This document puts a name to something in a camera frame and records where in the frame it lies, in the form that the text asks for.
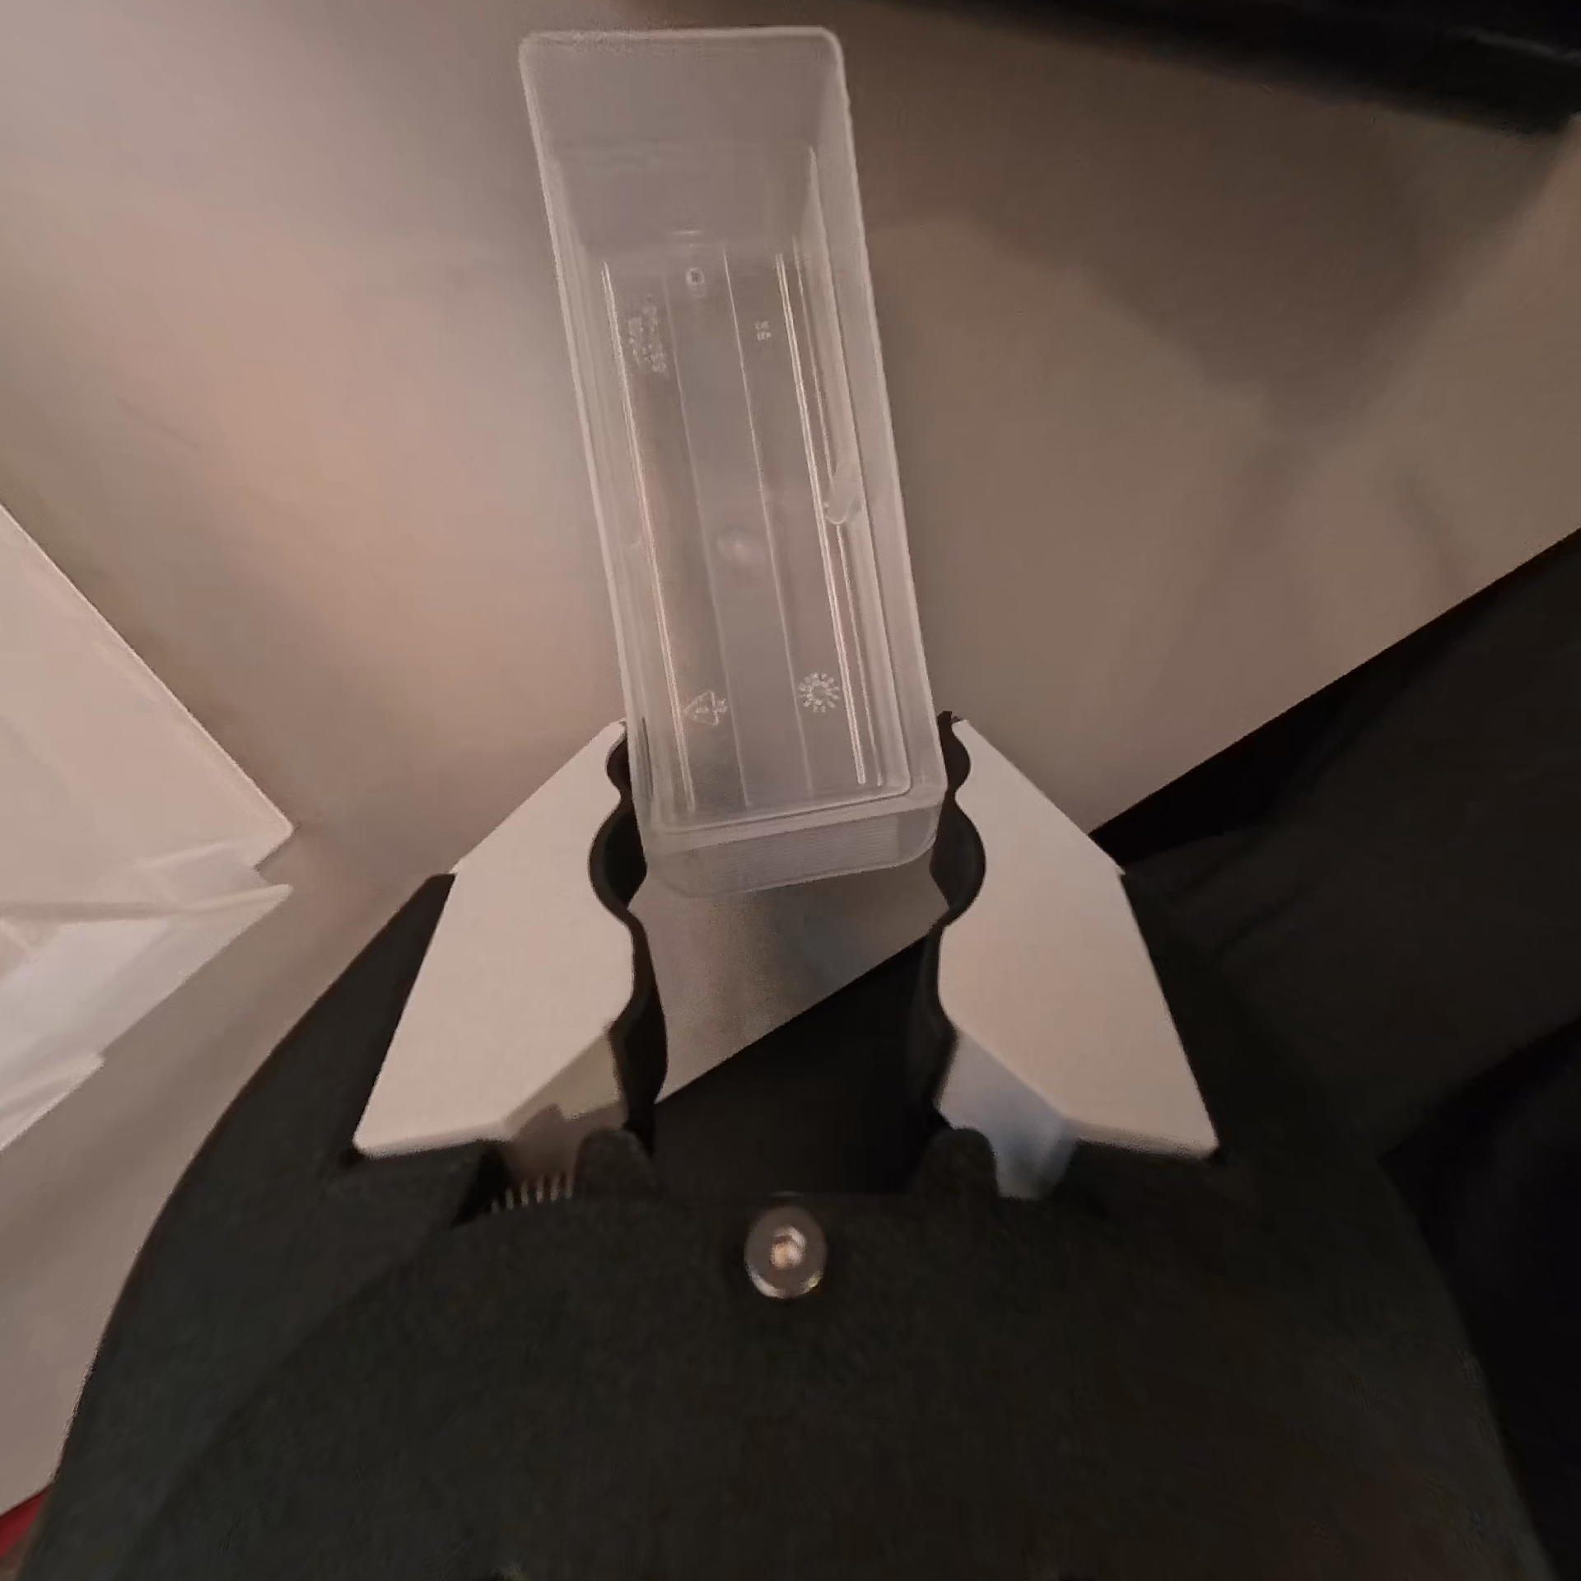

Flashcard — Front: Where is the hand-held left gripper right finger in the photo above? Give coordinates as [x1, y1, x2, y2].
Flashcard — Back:
[922, 713, 1225, 1197]

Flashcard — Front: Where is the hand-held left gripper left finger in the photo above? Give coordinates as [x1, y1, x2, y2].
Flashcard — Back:
[353, 721, 656, 1190]

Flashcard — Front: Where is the large clear storage box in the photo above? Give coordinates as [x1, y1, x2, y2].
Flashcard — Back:
[0, 499, 296, 1152]

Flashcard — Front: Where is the clear plastic drawer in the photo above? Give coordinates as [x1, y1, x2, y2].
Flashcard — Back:
[518, 26, 947, 897]

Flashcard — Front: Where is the person's black clothing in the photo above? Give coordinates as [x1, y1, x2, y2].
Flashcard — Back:
[648, 532, 1581, 1581]

